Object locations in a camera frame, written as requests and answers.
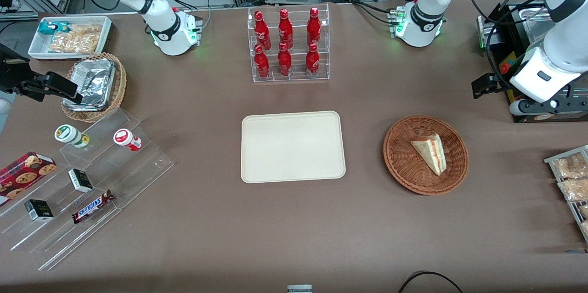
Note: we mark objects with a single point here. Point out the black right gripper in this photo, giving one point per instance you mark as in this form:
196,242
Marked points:
12,77

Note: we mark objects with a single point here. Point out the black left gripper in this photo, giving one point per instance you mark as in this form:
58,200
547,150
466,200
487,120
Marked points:
488,83

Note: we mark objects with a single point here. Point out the triangular sandwich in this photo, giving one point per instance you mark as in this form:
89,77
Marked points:
432,151

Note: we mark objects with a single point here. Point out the tan wicker basket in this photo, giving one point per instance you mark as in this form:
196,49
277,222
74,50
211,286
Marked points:
119,86

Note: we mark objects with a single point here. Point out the brown round wicker basket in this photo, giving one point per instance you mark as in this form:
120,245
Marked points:
404,164

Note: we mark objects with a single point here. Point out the cream plastic tray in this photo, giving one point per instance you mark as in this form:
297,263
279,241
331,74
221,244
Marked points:
275,150

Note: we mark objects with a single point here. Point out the aluminium foil container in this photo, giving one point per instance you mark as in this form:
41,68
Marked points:
94,81

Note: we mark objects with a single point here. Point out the green lid white cup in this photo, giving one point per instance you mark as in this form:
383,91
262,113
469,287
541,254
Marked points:
69,135

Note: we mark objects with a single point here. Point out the white rectangular plastic bin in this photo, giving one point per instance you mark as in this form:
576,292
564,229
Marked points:
36,47

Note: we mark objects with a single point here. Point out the clear bag of crackers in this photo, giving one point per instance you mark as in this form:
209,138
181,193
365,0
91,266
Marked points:
78,39

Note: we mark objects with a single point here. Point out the teal snack packet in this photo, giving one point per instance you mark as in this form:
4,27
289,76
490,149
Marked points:
48,27

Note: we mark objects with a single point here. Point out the black food warmer appliance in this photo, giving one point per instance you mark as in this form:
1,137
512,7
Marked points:
505,12

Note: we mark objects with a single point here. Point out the red lid white cup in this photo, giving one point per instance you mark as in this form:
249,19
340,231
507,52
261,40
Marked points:
125,138

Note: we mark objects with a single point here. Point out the steel warmer pan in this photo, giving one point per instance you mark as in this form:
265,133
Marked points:
533,26

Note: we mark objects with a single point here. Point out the small black carton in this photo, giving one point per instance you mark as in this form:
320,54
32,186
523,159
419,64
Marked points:
39,211
81,181

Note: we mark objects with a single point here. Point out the red plaid cookie box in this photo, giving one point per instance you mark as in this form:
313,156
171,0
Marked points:
23,174

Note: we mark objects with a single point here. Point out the clear acrylic stepped shelf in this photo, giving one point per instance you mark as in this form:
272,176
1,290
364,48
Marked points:
133,173

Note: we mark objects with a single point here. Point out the clear bag of snacks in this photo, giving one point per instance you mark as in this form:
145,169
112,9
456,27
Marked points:
585,228
574,189
584,211
569,166

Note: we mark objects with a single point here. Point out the brown Snickers bar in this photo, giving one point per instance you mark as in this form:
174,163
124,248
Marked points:
92,207

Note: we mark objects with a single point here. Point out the red cola bottle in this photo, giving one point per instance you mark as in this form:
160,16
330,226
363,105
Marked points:
285,29
312,61
313,26
262,31
284,62
262,64

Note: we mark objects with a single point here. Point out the clear acrylic bottle rack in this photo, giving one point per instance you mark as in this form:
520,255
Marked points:
298,77

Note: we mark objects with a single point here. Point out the small grey box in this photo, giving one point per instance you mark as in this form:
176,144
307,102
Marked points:
299,289

